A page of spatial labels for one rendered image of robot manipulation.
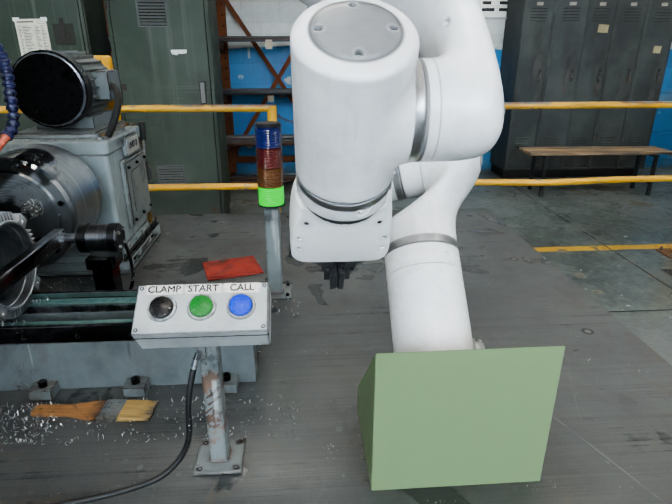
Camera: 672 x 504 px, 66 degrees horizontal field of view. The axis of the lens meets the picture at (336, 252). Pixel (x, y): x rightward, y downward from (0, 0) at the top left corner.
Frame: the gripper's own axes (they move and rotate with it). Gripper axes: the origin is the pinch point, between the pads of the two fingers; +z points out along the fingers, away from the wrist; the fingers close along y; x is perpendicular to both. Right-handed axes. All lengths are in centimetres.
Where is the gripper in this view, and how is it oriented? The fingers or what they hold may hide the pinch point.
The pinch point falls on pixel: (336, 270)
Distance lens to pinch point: 59.9
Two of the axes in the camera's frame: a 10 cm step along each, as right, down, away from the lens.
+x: 0.5, 8.6, -5.1
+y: -10.0, 0.2, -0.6
